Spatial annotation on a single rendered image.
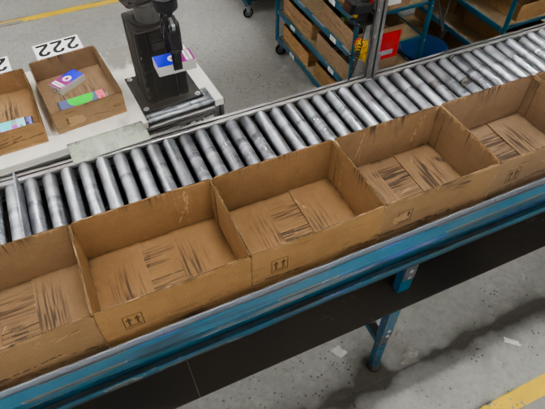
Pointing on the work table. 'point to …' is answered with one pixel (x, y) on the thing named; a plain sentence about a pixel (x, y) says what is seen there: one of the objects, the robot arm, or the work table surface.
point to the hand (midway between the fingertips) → (173, 55)
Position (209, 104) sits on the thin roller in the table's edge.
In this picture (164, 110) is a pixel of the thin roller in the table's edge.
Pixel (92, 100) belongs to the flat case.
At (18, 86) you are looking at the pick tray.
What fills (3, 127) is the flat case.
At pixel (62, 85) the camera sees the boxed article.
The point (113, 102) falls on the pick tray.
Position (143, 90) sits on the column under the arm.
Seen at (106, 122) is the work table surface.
